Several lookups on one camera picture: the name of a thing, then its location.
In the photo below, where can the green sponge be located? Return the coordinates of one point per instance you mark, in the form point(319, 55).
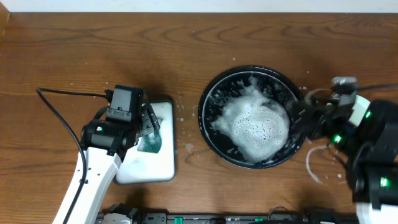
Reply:
point(150, 143)

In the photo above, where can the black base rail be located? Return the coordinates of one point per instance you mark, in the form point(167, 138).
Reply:
point(163, 218)

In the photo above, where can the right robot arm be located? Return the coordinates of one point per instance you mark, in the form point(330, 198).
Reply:
point(371, 149)

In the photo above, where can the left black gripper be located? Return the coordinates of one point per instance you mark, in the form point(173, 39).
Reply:
point(148, 121)

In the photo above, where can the black round tray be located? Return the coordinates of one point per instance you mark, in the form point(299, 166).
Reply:
point(229, 84)

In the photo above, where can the white rectangular soap tray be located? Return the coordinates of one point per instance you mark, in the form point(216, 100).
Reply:
point(143, 167)

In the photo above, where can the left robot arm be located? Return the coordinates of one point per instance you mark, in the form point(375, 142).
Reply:
point(101, 170)

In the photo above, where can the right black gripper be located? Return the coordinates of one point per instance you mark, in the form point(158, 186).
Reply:
point(323, 112)

